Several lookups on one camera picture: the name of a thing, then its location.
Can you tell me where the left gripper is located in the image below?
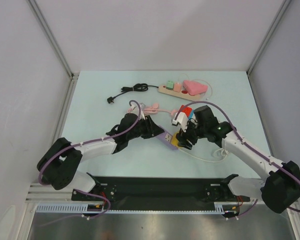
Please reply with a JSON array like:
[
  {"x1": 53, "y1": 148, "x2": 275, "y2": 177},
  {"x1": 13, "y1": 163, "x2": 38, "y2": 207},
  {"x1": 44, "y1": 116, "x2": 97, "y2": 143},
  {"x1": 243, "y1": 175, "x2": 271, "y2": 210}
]
[{"x1": 126, "y1": 115, "x2": 164, "y2": 141}]

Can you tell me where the yellow cube socket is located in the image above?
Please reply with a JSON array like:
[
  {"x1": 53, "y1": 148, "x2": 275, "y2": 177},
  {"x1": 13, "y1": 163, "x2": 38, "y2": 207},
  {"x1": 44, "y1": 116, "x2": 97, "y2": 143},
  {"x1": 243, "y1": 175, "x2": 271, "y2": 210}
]
[{"x1": 172, "y1": 132, "x2": 180, "y2": 148}]

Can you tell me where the purple power strip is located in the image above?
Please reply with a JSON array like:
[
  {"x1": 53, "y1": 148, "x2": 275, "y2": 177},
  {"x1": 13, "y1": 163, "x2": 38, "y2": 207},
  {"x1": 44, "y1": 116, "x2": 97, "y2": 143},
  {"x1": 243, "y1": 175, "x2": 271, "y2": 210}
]
[{"x1": 156, "y1": 126, "x2": 178, "y2": 151}]

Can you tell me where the blue adapter plug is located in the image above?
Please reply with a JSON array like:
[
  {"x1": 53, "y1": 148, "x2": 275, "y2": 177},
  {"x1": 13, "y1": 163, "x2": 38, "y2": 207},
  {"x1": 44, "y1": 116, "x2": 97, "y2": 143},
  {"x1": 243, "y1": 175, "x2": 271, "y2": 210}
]
[{"x1": 188, "y1": 110, "x2": 196, "y2": 121}]

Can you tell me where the red cube socket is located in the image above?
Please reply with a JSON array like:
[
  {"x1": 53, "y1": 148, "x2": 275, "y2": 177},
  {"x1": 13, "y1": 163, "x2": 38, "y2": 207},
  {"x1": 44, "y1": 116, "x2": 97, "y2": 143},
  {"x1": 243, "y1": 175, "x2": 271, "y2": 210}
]
[{"x1": 179, "y1": 105, "x2": 193, "y2": 117}]

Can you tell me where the pink power strip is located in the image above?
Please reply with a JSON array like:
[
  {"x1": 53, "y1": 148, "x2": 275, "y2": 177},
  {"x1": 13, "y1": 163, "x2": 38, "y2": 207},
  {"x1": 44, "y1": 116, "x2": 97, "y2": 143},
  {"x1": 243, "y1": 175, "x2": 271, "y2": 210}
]
[{"x1": 170, "y1": 109, "x2": 180, "y2": 119}]

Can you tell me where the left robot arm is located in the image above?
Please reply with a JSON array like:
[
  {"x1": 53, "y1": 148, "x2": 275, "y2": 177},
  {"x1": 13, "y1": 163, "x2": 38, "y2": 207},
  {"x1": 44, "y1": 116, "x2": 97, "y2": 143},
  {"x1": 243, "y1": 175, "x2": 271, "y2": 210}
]
[{"x1": 37, "y1": 113, "x2": 164, "y2": 200}]

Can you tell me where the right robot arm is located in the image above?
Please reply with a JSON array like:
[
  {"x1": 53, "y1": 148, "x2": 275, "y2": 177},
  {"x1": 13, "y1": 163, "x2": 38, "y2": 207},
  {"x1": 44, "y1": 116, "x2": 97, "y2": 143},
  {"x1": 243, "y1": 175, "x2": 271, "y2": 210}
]
[{"x1": 172, "y1": 101, "x2": 300, "y2": 214}]

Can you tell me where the green adapter plug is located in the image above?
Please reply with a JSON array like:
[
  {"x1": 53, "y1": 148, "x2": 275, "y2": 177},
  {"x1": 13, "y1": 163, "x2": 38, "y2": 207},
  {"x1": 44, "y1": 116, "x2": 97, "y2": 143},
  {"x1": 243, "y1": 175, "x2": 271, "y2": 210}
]
[{"x1": 165, "y1": 80, "x2": 174, "y2": 90}]

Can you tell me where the orange adapter plug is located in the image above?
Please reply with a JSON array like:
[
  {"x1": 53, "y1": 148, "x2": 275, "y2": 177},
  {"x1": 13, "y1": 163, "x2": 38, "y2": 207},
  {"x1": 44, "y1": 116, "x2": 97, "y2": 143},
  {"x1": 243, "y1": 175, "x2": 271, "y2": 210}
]
[{"x1": 173, "y1": 82, "x2": 182, "y2": 93}]

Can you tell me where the pink triangular socket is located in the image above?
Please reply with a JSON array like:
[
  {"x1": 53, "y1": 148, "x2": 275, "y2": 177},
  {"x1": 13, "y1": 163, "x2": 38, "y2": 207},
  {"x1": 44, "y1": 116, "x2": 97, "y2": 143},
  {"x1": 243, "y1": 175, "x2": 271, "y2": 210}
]
[{"x1": 182, "y1": 80, "x2": 208, "y2": 96}]

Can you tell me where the beige power strip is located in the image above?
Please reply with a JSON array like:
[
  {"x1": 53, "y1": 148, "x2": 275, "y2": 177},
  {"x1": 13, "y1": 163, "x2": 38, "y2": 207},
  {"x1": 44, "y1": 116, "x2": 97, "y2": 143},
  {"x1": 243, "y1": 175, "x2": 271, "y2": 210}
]
[{"x1": 158, "y1": 85, "x2": 207, "y2": 101}]

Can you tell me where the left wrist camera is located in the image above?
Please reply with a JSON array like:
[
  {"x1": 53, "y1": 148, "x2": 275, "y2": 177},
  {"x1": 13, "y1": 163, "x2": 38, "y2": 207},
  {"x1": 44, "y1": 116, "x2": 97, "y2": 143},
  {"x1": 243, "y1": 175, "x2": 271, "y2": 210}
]
[{"x1": 127, "y1": 102, "x2": 144, "y2": 118}]

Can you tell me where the white power strip cable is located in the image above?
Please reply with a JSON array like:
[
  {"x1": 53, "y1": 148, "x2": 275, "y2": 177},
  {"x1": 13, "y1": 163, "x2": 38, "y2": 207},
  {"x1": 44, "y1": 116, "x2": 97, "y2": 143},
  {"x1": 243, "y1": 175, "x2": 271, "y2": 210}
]
[{"x1": 177, "y1": 146, "x2": 231, "y2": 164}]

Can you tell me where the black power cable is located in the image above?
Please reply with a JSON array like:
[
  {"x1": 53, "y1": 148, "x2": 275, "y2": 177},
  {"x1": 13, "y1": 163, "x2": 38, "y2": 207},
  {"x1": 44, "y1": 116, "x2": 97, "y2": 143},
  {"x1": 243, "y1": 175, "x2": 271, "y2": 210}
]
[{"x1": 106, "y1": 83, "x2": 159, "y2": 105}]

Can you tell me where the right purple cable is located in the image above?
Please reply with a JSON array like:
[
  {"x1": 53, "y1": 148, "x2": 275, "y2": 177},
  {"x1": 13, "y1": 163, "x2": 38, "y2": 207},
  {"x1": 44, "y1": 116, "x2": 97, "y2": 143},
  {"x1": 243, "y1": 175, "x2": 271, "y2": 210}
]
[{"x1": 173, "y1": 100, "x2": 300, "y2": 213}]

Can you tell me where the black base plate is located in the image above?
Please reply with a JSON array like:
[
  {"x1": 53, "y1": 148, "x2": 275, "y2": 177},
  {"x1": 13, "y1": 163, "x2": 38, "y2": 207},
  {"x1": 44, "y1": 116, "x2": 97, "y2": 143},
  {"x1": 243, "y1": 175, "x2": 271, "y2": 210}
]
[{"x1": 70, "y1": 176, "x2": 252, "y2": 213}]

